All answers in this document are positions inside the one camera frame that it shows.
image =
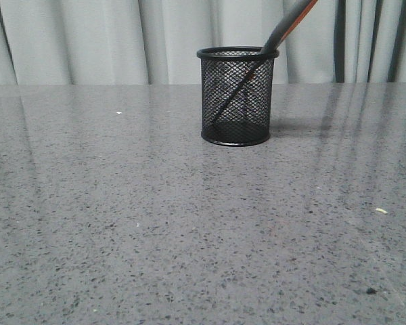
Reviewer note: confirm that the grey orange handled scissors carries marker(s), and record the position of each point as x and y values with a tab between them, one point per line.
287	24

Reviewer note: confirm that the grey pleated curtain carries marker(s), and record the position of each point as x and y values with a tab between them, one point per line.
155	42

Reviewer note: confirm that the black wire mesh cup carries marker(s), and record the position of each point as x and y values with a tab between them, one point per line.
246	120

